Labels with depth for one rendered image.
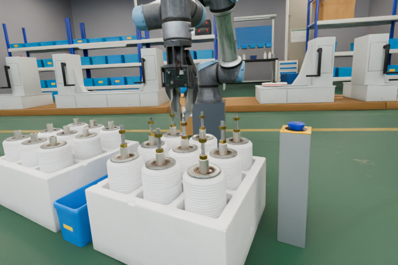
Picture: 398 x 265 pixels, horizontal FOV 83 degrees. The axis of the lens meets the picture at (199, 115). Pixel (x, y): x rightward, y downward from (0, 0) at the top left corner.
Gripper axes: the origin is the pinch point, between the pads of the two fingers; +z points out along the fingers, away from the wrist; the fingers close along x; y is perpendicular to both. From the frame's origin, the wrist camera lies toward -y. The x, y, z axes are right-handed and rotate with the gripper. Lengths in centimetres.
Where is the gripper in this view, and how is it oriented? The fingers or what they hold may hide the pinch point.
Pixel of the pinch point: (183, 115)
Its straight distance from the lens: 64.2
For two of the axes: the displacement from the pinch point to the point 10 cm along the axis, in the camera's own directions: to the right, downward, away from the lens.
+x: 9.9, -0.1, -1.6
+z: 0.4, 9.8, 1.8
